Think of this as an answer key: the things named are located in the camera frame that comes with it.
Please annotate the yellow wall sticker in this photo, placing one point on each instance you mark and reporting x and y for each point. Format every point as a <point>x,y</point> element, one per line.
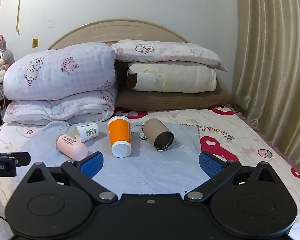
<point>35,43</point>

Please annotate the yellow tape strip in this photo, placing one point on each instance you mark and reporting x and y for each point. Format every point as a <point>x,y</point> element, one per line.
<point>19,10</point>

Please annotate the orange paper cup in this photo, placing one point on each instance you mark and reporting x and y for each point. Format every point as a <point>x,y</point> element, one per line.
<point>118,133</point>

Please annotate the white cup with green print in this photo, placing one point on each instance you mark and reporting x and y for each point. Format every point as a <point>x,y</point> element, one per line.
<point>88,132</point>

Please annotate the folded pink quilt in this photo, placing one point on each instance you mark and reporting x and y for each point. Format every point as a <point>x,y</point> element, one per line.
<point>57,110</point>
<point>65,72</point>

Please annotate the brown paper cup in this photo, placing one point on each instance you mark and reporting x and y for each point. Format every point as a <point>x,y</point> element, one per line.
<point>155,132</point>

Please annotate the pink printed pillow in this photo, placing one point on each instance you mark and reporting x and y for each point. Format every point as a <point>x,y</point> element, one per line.
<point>170,52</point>

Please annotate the light blue mat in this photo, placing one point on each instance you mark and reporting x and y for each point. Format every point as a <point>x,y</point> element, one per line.
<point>152,170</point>

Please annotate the grey plush rabbit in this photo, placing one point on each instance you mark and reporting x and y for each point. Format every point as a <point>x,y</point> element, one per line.
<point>2,53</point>

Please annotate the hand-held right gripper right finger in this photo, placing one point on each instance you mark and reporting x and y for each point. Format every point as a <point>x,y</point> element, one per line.
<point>210,164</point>

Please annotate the beige curtain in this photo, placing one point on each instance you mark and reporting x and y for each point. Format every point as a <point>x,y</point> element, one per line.
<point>272,60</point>

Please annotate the beige headboard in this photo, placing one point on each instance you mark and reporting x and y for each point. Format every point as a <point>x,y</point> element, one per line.
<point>120,30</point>

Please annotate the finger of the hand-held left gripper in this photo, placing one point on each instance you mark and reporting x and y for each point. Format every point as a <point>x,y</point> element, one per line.
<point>22,158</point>

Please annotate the cream pillow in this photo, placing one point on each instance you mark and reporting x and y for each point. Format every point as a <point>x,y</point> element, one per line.
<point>180,78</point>

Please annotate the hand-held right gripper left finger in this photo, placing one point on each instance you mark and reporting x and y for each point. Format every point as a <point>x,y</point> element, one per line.
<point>91,164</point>

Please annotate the brown pillow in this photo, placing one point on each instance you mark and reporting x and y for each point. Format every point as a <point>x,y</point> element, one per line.
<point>165,101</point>

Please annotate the pink cup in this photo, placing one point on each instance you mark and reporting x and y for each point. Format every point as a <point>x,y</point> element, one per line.
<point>71,147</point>

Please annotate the printed bed sheet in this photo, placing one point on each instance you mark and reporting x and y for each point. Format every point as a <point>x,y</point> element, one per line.
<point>260,140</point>

